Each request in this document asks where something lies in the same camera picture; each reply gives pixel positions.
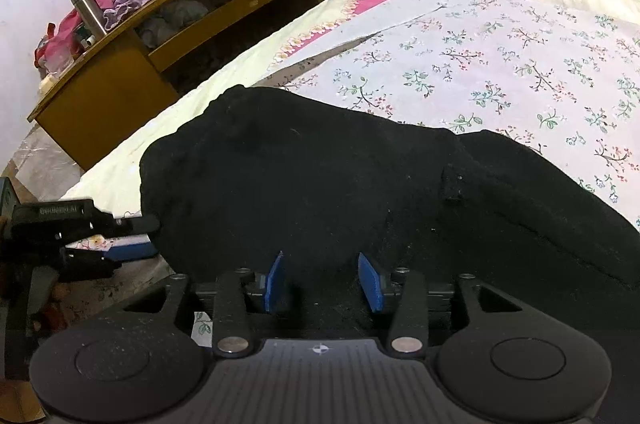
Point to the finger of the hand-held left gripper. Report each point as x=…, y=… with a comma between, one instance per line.
x=130, y=224
x=130, y=252

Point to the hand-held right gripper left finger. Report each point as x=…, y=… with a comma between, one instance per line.
x=275, y=284

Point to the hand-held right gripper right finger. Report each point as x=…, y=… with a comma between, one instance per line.
x=371, y=284

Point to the black pants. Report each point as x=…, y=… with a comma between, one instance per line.
x=325, y=179

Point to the wooden cabinet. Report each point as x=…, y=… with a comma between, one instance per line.
x=100, y=104

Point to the red fabric bundle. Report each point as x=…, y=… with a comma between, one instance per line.
x=55, y=44

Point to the grey clothes pile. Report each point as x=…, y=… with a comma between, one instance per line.
x=175, y=14

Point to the steel bottle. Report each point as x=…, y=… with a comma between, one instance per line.
x=90, y=11

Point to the floral patchwork bed sheet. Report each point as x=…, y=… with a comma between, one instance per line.
x=500, y=54

